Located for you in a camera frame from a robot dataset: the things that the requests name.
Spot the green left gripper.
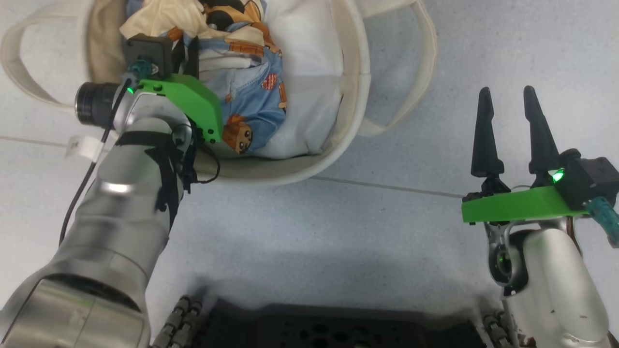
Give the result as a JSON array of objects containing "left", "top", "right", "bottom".
[{"left": 138, "top": 38, "right": 224, "bottom": 144}]

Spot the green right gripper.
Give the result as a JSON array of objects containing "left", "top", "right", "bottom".
[{"left": 461, "top": 86, "right": 590, "bottom": 224}]

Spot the cream printed garment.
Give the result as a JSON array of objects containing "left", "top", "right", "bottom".
[{"left": 119, "top": 0, "right": 209, "bottom": 42}]

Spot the blue cartoon print garment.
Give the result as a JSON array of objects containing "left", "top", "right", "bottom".
[{"left": 160, "top": 0, "right": 289, "bottom": 156}]

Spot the white canvas laundry basket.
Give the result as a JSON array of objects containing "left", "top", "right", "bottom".
[{"left": 0, "top": 0, "right": 438, "bottom": 187}]

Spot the white cloth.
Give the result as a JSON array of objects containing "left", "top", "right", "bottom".
[{"left": 196, "top": 0, "right": 345, "bottom": 160}]

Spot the teal left camera connector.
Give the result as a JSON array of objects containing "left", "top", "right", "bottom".
[{"left": 127, "top": 57, "right": 158, "bottom": 83}]

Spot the teal camera connector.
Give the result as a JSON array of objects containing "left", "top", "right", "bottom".
[
  {"left": 588, "top": 197, "right": 619, "bottom": 248},
  {"left": 127, "top": 57, "right": 158, "bottom": 83}
]

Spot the teal right camera connector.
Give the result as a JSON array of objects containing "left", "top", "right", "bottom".
[{"left": 588, "top": 197, "right": 619, "bottom": 248}]

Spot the white cable tag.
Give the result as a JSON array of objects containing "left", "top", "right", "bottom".
[{"left": 65, "top": 135, "right": 104, "bottom": 161}]

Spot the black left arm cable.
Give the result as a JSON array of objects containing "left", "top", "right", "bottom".
[{"left": 59, "top": 87, "right": 131, "bottom": 247}]

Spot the grey corrugated hose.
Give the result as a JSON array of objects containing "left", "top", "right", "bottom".
[
  {"left": 170, "top": 301, "right": 204, "bottom": 348},
  {"left": 483, "top": 312, "right": 514, "bottom": 348},
  {"left": 152, "top": 296, "right": 190, "bottom": 348}
]

